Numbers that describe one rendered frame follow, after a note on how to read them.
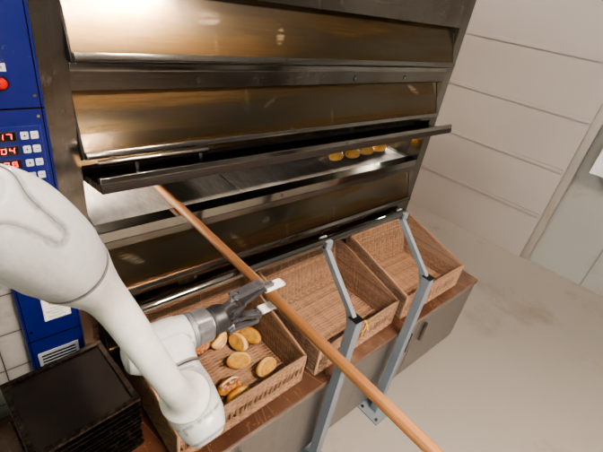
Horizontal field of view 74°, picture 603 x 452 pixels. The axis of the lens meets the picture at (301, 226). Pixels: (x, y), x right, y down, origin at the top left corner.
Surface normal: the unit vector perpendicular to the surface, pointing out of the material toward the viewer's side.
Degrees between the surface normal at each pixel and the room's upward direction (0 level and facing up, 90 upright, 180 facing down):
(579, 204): 90
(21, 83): 90
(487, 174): 90
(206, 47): 70
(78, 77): 90
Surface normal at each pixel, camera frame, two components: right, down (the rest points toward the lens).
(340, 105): 0.66, 0.16
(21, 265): 0.51, 0.68
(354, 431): 0.16, -0.84
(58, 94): 0.65, 0.48
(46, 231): 0.93, 0.16
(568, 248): -0.70, 0.27
